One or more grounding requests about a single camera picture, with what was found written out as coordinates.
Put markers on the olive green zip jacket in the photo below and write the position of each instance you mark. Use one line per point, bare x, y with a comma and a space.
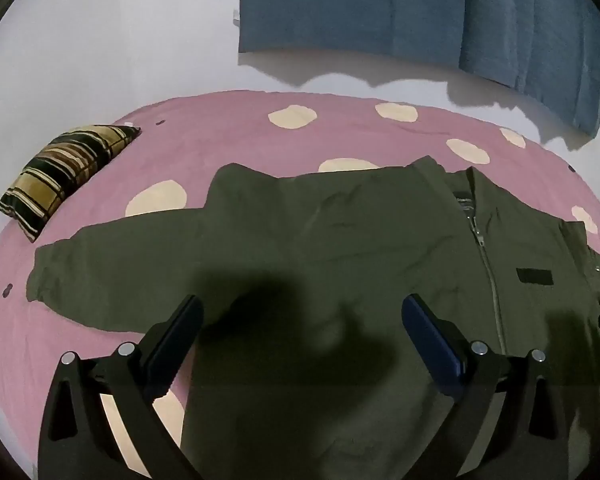
330, 240

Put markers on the striped black yellow pillow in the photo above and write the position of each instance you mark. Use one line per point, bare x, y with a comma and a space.
65, 170

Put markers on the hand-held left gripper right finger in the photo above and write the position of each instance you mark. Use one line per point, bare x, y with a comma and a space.
430, 340

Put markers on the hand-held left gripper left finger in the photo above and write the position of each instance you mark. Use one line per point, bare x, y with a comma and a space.
180, 330

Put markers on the pink bedsheet with cream dots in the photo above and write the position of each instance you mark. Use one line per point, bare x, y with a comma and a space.
230, 125

